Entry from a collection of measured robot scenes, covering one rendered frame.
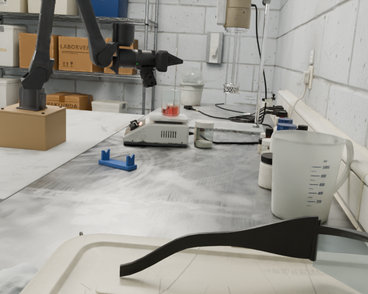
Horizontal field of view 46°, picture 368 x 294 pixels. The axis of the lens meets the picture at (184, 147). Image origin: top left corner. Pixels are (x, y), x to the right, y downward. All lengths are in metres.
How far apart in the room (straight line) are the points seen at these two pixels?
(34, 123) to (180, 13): 2.72
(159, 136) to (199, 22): 2.55
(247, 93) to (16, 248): 3.26
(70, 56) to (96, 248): 3.39
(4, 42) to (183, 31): 1.48
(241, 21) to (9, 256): 1.29
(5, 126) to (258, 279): 1.06
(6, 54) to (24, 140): 2.71
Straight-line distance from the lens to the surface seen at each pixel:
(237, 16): 1.71
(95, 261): 0.31
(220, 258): 0.32
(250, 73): 3.78
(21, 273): 0.53
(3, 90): 3.88
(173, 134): 1.32
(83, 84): 4.03
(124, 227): 0.73
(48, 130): 1.26
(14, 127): 1.28
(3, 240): 0.70
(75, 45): 3.67
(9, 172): 1.05
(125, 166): 1.06
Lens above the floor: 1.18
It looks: 12 degrees down
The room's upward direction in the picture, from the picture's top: 3 degrees clockwise
